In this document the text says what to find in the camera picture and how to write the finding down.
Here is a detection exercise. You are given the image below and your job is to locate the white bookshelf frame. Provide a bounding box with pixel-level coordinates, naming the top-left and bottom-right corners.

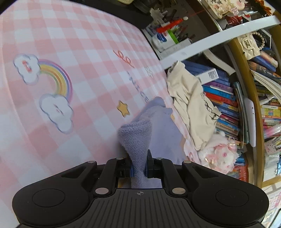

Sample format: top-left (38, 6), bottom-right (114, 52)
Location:
top-left (153, 16), bottom-right (280, 69)

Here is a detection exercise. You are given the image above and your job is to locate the white pink plush bunny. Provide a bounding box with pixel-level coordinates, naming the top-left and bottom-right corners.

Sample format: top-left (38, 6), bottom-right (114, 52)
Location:
top-left (198, 132), bottom-right (239, 174)

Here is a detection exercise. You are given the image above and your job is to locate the white lotion bottle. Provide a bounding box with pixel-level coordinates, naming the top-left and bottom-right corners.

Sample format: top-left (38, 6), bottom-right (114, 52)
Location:
top-left (151, 29), bottom-right (179, 52)

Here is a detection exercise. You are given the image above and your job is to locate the white quilted purse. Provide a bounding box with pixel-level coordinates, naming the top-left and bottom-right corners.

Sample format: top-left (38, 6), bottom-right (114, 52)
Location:
top-left (237, 33), bottom-right (260, 60)

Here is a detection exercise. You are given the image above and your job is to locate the pink checkered cartoon desk mat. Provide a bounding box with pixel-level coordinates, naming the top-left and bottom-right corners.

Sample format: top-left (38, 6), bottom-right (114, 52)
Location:
top-left (0, 0), bottom-right (202, 228)

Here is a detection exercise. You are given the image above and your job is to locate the cream canvas tote bag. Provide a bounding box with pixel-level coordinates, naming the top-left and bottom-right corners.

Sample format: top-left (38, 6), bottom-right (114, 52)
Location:
top-left (167, 61), bottom-right (221, 151)

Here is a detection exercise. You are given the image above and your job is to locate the purple and pink knit sweater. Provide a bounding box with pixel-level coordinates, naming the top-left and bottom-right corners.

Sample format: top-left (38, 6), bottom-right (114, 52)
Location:
top-left (118, 97), bottom-right (187, 189)

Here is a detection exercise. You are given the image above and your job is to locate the row of colourful books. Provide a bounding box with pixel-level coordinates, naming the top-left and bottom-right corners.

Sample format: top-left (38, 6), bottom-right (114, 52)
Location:
top-left (183, 60), bottom-right (245, 153)

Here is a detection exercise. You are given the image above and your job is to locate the white boxed book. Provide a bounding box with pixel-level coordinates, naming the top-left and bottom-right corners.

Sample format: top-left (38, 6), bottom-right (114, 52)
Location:
top-left (196, 68), bottom-right (219, 85)

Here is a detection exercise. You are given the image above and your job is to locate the pink floral decoration card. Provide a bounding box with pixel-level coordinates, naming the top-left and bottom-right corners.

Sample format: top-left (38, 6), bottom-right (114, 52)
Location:
top-left (201, 0), bottom-right (248, 19)

